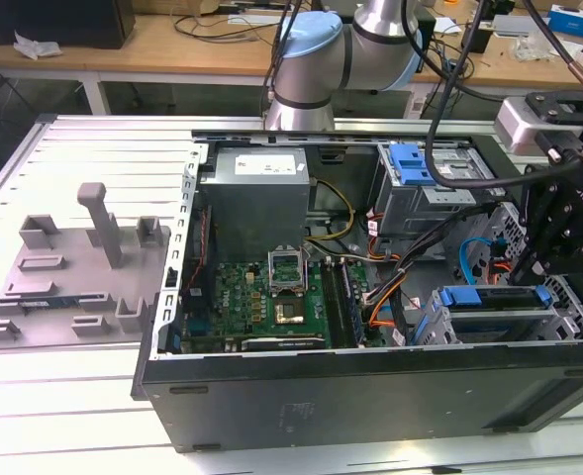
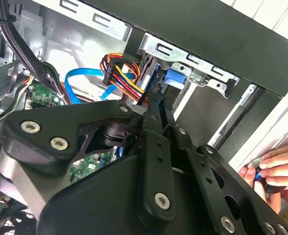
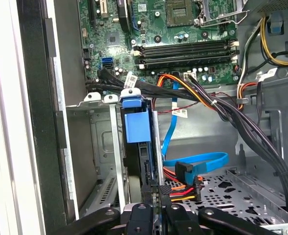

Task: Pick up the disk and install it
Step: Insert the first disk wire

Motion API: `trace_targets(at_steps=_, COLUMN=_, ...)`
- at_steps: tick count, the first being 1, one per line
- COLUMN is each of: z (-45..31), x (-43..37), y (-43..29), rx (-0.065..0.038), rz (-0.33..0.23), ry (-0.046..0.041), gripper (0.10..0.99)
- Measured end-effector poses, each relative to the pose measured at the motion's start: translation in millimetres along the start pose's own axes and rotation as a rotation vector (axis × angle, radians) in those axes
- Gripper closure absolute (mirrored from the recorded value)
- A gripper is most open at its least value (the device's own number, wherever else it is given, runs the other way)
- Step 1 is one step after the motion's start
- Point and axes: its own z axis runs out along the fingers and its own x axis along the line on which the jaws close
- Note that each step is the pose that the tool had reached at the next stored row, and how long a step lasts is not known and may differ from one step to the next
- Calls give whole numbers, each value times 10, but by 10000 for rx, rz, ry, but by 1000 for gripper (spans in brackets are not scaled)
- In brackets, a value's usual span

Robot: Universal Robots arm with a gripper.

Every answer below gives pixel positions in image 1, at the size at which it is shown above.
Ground flat grey box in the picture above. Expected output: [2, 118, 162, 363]
[491, 13, 549, 37]

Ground blue cardboard box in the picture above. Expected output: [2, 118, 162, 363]
[547, 3, 583, 41]

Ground metal socket cover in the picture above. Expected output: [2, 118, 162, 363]
[267, 244, 306, 298]

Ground yellow wires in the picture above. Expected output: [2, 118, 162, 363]
[304, 178, 356, 244]

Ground silver power supply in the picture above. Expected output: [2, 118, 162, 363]
[196, 146, 317, 253]

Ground black camera cable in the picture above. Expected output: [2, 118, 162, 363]
[422, 0, 583, 192]

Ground large black box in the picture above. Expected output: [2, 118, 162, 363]
[0, 0, 137, 50]

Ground orange flat data wire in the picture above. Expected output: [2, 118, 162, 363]
[368, 299, 397, 331]

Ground crumpled white plastic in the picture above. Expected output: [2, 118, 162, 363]
[12, 30, 63, 61]

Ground blue drive carrier latch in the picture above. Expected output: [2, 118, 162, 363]
[389, 142, 440, 187]

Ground RAM slot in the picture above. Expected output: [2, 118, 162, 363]
[319, 257, 344, 347]

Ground black PC case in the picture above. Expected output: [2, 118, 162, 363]
[131, 120, 583, 454]

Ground black RAM stick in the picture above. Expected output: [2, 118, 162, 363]
[338, 257, 362, 346]

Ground silver disk bay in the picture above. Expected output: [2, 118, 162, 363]
[414, 284, 583, 345]

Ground wooden desk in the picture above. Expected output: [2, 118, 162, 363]
[0, 12, 583, 118]

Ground grey parts rack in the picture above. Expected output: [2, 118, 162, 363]
[0, 181, 173, 352]

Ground black cable bundle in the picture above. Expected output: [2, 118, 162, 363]
[389, 202, 498, 345]

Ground black graphics card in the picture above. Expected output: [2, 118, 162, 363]
[241, 335, 325, 353]

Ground hard disk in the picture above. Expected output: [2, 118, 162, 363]
[414, 284, 552, 345]

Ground blue data wire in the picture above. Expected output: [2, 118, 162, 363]
[458, 237, 511, 286]

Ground green RAM stick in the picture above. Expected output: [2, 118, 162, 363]
[19, 295, 83, 309]

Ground small black container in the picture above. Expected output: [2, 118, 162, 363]
[461, 24, 493, 54]

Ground green motherboard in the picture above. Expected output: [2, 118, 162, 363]
[179, 256, 386, 353]

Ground silver drive cage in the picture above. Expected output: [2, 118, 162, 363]
[372, 141, 500, 238]

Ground CPU socket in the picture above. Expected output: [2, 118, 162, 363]
[273, 291, 306, 326]

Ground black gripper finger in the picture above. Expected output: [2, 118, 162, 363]
[521, 241, 583, 287]
[511, 165, 577, 283]

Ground clear plastic bags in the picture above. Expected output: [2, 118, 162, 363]
[513, 37, 554, 63]

